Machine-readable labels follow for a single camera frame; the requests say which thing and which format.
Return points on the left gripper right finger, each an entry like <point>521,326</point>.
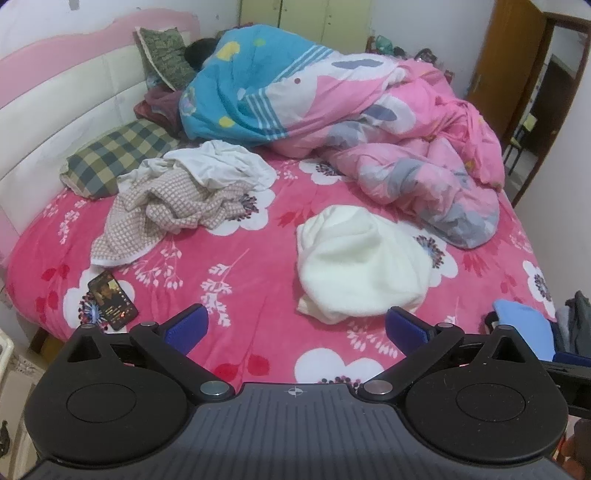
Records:
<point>426,349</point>

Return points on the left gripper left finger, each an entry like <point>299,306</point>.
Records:
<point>164,348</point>

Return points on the white fleece deer sweater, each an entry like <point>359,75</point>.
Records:
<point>353,263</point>

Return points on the black smartphone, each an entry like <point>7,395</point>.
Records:
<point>114,304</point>

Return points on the light blue garment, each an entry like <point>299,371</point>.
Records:
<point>534,328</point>

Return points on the beige checked knit garment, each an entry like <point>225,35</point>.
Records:
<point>151,208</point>

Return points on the dark grey garment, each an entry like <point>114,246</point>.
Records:
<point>574,325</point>

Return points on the green plaid pillow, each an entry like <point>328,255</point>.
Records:
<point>92,171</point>

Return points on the white cloth garment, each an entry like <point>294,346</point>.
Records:
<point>214,164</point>

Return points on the pink and blue quilt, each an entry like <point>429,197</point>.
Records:
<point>393,126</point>

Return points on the dark red clothing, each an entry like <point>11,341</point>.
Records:
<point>160,106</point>

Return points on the pink and cream headboard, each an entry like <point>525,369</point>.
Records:
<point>63,92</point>

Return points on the green patterned pillow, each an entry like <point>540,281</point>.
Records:
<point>164,51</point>

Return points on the yellow-green wardrobe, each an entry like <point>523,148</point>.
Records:
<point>339,24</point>

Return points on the brown wooden door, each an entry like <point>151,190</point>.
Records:
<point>507,57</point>

